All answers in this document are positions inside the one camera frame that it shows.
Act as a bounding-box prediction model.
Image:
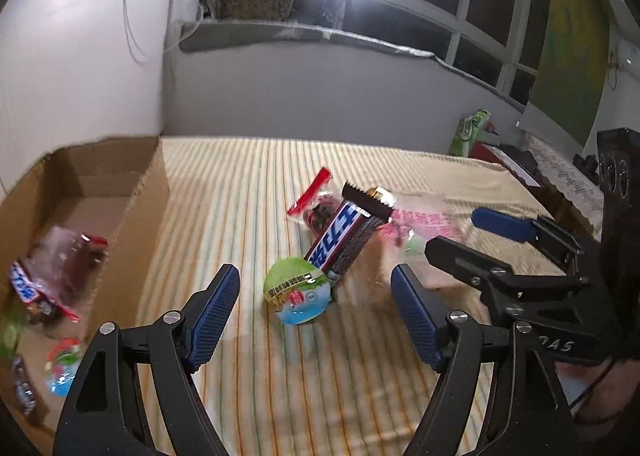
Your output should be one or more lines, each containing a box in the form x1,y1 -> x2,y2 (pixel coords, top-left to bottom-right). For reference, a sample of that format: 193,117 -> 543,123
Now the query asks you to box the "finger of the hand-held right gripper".
471,208 -> 586,262
425,236 -> 591,303

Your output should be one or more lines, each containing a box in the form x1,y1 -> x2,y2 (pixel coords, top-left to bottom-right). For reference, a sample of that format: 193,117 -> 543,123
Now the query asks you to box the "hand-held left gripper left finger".
54,263 -> 241,456

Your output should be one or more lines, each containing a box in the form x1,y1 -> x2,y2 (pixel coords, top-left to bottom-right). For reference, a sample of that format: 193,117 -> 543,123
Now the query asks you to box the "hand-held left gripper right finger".
390,263 -> 576,456

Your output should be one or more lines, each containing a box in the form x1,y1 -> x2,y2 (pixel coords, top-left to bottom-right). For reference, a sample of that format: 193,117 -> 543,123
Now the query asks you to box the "sliced bread packet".
345,208 -> 468,307

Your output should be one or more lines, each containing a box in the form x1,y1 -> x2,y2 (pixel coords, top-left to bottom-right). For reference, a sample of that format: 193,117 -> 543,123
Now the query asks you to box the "green-lidded jelly cup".
263,256 -> 333,326

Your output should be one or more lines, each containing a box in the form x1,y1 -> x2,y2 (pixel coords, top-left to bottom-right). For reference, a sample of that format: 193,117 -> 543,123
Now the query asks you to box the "brown chocolate bar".
9,260 -> 56,324
304,180 -> 396,287

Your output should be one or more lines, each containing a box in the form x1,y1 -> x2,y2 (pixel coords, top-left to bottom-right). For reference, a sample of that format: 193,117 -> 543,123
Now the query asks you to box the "cardboard box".
0,135 -> 171,456

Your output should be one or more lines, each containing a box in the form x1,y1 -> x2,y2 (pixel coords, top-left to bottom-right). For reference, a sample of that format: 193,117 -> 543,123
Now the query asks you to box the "clear red-ended snack packet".
25,227 -> 110,324
287,167 -> 346,239

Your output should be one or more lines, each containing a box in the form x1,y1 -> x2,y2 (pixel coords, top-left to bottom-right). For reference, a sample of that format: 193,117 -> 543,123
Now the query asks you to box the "small jelly cup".
44,338 -> 85,397

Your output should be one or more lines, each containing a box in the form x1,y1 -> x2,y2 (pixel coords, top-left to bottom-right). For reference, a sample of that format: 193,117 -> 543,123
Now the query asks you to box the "small dark chocolate bar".
10,355 -> 38,417

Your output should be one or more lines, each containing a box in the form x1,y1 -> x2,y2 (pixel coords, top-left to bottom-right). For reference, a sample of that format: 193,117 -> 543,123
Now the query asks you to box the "red box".
470,141 -> 543,187

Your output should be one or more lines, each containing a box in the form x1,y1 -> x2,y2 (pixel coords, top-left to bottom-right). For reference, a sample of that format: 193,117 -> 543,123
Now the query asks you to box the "white lace cloth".
520,133 -> 606,237

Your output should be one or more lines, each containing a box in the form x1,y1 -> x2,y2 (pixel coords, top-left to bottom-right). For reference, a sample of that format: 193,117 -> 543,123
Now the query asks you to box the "green tissue pack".
447,108 -> 493,157

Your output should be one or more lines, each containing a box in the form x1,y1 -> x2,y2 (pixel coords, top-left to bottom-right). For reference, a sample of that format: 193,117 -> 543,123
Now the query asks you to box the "striped bedsheet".
135,136 -> 601,456

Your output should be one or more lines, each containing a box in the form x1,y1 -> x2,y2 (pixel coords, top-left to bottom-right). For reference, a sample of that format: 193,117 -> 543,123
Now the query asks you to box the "black tripod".
330,0 -> 356,29

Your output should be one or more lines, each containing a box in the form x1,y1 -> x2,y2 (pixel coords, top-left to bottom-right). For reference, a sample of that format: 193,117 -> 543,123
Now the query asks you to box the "white wardrobe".
0,0 -> 173,192

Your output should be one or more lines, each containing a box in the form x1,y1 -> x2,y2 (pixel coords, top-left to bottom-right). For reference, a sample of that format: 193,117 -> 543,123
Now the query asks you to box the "green yellow wall poster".
530,0 -> 611,147

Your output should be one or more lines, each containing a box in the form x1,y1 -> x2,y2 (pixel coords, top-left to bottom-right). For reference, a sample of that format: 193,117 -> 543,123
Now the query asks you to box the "white cable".
122,0 -> 176,64

